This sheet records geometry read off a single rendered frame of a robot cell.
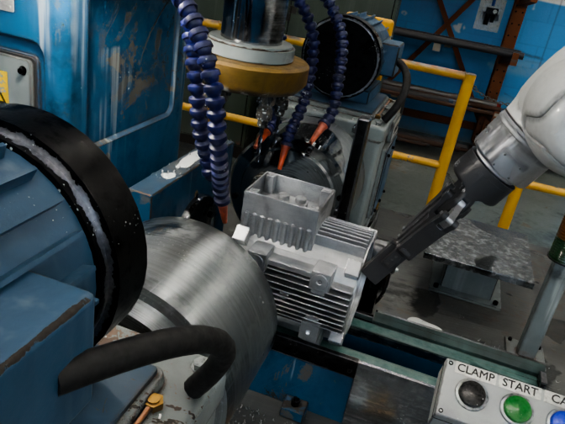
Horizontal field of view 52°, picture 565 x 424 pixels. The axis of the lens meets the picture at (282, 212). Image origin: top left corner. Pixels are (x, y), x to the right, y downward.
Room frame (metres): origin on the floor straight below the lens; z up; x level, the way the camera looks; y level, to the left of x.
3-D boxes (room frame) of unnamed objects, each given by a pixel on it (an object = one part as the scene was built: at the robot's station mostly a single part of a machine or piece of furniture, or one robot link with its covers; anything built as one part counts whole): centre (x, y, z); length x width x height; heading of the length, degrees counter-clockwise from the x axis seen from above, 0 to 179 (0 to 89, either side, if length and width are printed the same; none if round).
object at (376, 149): (1.42, -0.10, 0.99); 0.35 x 0.31 x 0.37; 166
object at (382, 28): (1.45, -0.14, 1.16); 0.33 x 0.26 x 0.42; 166
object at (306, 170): (1.17, -0.03, 1.04); 0.41 x 0.25 x 0.25; 166
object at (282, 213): (0.83, -0.01, 1.11); 0.12 x 0.11 x 0.07; 75
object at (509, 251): (1.26, -0.48, 0.86); 0.27 x 0.24 x 0.12; 166
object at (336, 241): (0.82, -0.05, 1.02); 0.20 x 0.19 x 0.19; 75
